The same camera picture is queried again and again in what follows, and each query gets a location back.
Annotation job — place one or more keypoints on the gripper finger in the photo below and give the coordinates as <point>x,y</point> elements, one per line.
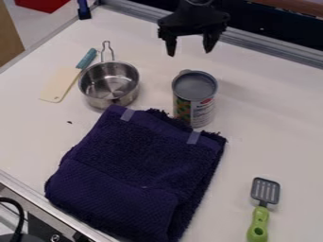
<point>210,41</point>
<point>170,44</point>

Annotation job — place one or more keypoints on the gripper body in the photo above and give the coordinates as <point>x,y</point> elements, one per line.
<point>194,17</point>

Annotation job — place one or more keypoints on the can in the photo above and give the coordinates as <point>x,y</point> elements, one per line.
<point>194,97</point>

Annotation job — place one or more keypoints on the silver pot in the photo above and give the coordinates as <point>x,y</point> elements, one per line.
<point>109,82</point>

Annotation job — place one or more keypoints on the blue clamp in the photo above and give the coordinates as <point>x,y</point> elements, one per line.
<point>83,9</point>

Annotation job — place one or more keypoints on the purple cloth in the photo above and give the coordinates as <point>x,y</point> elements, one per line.
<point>136,173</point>

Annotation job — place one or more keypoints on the red box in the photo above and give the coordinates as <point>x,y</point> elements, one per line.
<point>41,5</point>

